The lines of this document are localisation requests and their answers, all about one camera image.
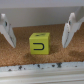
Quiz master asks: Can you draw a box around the yellow block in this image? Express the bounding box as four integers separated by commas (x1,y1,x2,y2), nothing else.
28,32,52,56

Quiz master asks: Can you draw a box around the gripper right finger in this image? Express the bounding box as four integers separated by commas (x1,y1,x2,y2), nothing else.
61,7,84,49

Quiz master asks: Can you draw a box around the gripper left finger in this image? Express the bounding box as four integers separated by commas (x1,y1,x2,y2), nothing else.
0,13,17,49

